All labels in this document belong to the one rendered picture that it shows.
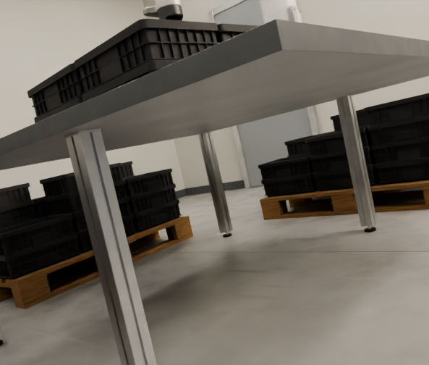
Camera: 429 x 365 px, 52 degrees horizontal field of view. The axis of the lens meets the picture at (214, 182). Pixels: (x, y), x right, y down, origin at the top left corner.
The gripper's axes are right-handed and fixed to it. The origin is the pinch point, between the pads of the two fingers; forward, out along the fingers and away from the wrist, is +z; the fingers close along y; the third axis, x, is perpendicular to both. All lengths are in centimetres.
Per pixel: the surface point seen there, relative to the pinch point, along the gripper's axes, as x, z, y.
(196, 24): -8.9, -6.3, 0.0
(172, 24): -7.8, -6.1, -9.2
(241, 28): -11.2, -5.9, 20.1
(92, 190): -6, 33, -46
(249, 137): 195, 30, 321
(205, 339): 2, 86, -14
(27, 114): 330, -41, 135
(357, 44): -63, 18, -29
